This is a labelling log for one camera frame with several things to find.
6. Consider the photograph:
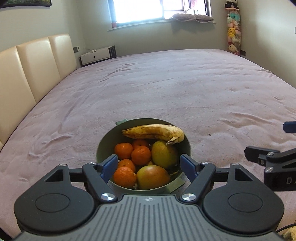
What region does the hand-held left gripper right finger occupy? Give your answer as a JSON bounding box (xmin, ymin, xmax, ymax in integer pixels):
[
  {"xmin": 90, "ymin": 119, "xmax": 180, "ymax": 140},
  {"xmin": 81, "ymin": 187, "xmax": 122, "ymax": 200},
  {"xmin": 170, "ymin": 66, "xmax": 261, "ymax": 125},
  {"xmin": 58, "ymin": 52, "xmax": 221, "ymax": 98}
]
[{"xmin": 180, "ymin": 153, "xmax": 255, "ymax": 203}]

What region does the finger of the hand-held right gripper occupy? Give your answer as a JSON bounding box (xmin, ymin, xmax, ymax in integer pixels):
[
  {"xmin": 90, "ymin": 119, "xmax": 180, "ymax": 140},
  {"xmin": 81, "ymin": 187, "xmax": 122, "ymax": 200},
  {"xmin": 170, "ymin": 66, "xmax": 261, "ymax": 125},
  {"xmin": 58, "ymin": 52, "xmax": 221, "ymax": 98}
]
[
  {"xmin": 244, "ymin": 145, "xmax": 296, "ymax": 168},
  {"xmin": 282, "ymin": 121, "xmax": 296, "ymax": 134}
]

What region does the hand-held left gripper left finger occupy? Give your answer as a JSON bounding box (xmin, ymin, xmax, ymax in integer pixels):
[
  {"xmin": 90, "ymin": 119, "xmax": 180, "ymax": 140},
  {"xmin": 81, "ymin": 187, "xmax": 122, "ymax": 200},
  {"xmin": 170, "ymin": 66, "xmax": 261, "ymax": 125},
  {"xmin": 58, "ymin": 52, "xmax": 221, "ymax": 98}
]
[{"xmin": 44, "ymin": 154, "xmax": 119, "ymax": 203}]

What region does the orange tangerine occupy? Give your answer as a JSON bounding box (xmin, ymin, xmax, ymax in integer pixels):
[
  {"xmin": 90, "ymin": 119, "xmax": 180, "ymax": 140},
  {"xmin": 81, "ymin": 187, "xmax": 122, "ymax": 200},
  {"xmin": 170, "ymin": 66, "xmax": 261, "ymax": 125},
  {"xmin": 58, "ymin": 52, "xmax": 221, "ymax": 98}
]
[
  {"xmin": 132, "ymin": 138, "xmax": 150, "ymax": 150},
  {"xmin": 114, "ymin": 143, "xmax": 134, "ymax": 160},
  {"xmin": 118, "ymin": 159, "xmax": 137, "ymax": 173},
  {"xmin": 112, "ymin": 166, "xmax": 137, "ymax": 189},
  {"xmin": 131, "ymin": 146, "xmax": 152, "ymax": 166}
]

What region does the green colander bowl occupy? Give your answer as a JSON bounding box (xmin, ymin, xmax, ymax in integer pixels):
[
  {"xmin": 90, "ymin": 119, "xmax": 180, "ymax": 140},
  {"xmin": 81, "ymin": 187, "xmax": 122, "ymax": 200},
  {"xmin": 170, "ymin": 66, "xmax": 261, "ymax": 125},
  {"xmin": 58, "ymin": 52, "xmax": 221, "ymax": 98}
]
[{"xmin": 96, "ymin": 118, "xmax": 192, "ymax": 195}]

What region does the spotted yellow banana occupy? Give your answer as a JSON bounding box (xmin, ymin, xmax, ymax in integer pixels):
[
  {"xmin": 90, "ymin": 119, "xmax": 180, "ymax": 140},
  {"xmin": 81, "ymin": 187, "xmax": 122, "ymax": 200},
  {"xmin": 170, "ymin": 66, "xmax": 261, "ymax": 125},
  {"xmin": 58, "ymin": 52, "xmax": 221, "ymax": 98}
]
[{"xmin": 122, "ymin": 124, "xmax": 185, "ymax": 146}]

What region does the beige fluffy cloth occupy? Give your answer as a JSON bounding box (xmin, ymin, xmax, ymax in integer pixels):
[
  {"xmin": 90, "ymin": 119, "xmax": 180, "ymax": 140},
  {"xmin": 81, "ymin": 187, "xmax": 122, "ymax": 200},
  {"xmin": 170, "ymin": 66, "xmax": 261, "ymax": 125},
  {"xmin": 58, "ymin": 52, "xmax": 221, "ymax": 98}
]
[{"xmin": 282, "ymin": 228, "xmax": 296, "ymax": 241}]

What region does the pink bed blanket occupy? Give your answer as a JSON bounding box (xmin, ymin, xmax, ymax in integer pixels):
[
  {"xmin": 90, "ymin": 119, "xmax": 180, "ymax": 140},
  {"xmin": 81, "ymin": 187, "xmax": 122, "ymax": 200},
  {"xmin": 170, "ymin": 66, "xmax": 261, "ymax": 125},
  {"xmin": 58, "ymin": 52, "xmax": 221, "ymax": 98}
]
[{"xmin": 0, "ymin": 48, "xmax": 296, "ymax": 237}]

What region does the hanging plush toy organizer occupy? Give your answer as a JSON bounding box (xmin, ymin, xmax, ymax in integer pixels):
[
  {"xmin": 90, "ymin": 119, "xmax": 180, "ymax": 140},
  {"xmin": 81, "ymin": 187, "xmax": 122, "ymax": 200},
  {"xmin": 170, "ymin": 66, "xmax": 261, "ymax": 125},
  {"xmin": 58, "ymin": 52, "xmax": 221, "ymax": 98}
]
[{"xmin": 225, "ymin": 7, "xmax": 242, "ymax": 55}]

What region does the white nightstand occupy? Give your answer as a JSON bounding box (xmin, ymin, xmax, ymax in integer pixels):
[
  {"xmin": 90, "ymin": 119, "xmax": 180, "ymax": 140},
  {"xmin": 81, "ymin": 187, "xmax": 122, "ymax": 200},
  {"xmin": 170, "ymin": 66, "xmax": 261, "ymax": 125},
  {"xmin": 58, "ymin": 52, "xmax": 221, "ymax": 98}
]
[{"xmin": 80, "ymin": 45, "xmax": 117, "ymax": 66}]

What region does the cream padded headboard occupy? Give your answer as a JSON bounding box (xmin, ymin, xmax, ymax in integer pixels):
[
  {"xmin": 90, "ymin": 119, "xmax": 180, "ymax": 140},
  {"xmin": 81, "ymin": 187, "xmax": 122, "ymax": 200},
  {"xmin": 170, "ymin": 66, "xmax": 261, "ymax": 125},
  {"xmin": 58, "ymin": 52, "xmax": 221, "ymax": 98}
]
[{"xmin": 0, "ymin": 33, "xmax": 78, "ymax": 151}]

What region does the panda plush toy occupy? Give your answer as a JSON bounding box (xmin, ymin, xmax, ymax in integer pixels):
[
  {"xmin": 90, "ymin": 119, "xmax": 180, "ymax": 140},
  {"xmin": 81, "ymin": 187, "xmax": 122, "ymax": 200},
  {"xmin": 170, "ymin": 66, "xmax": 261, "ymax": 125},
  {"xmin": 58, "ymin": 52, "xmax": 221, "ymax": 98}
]
[{"xmin": 224, "ymin": 0, "xmax": 240, "ymax": 9}]

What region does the window sill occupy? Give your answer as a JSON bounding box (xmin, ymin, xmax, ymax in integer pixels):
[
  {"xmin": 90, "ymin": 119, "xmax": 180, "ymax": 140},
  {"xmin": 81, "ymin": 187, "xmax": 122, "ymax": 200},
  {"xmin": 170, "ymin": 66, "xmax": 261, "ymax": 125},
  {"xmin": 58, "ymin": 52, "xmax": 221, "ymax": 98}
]
[{"xmin": 107, "ymin": 19, "xmax": 217, "ymax": 32}]

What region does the grey cushion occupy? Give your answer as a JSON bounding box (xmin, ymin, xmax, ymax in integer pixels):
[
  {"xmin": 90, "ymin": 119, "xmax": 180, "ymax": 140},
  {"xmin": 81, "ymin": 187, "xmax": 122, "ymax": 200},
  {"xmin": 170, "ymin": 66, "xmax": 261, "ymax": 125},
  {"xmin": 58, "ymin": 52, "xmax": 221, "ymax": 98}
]
[{"xmin": 172, "ymin": 13, "xmax": 214, "ymax": 23}]

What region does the bright window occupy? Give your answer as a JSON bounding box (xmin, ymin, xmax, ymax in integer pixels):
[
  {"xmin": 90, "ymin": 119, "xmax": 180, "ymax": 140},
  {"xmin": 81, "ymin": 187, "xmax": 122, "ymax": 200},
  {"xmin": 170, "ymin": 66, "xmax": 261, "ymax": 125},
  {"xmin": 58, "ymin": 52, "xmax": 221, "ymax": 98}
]
[{"xmin": 107, "ymin": 0, "xmax": 212, "ymax": 24}]

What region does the dark framed wall picture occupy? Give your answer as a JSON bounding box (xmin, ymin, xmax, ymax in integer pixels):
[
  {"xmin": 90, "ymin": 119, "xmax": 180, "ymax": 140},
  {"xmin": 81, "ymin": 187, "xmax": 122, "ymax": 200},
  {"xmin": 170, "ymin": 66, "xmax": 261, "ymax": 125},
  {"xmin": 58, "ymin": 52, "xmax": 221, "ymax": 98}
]
[{"xmin": 0, "ymin": 0, "xmax": 53, "ymax": 9}]

